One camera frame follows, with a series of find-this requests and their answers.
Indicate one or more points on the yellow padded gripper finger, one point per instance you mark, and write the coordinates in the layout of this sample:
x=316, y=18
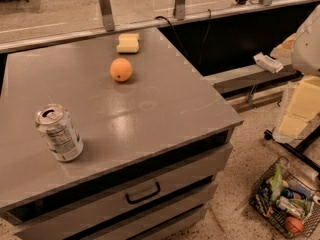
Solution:
x=299, y=105

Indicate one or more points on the yellow sponge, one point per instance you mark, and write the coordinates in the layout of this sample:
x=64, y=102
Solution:
x=128, y=43

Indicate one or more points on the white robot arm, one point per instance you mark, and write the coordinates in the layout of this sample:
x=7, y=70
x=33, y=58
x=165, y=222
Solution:
x=303, y=47

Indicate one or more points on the black stand base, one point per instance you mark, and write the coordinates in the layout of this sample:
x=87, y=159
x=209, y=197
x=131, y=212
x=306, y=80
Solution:
x=299, y=150

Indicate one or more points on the white packet on ledge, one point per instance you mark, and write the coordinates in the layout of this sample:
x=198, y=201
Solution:
x=268, y=63

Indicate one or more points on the green snack bag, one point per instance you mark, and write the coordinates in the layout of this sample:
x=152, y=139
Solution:
x=276, y=184

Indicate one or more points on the blue can in basket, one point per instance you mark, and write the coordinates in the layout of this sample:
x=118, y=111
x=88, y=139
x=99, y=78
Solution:
x=290, y=194

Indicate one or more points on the small orange in basket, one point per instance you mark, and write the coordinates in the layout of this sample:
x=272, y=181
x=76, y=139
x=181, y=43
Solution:
x=293, y=225

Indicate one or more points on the grey drawer cabinet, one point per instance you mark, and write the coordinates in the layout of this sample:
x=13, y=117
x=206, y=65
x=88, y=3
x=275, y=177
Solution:
x=165, y=124

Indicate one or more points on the orange fruit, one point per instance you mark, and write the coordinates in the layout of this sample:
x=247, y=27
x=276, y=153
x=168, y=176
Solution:
x=121, y=70

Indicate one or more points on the silver soda can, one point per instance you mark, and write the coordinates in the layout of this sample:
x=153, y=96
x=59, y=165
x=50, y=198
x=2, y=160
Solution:
x=55, y=125

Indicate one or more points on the metal ledge rail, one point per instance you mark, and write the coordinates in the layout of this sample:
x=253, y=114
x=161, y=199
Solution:
x=245, y=77

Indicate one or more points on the wire basket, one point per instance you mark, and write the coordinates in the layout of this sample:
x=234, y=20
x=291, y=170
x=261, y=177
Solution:
x=260, y=201

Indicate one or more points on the black drawer handle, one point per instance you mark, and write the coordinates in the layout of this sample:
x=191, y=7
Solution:
x=143, y=194

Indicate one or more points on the metal railing post middle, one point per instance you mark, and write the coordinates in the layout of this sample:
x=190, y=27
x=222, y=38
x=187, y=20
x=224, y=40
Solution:
x=179, y=9

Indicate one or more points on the metal railing post left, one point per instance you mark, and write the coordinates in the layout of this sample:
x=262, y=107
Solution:
x=107, y=16

